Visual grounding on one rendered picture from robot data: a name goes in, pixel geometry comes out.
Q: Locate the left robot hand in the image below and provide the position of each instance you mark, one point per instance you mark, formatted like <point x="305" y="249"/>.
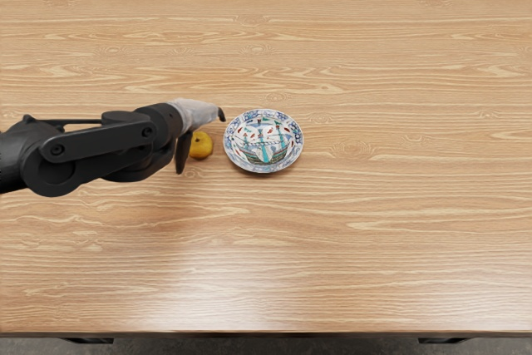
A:
<point x="195" y="113"/>

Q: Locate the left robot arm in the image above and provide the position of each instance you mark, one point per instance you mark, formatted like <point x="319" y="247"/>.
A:
<point x="95" y="147"/>

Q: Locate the yellow round fruit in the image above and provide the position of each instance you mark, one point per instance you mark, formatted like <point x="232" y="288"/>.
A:
<point x="201" y="145"/>

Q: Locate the patterned ceramic plate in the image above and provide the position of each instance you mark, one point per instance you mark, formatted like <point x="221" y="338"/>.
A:
<point x="263" y="140"/>

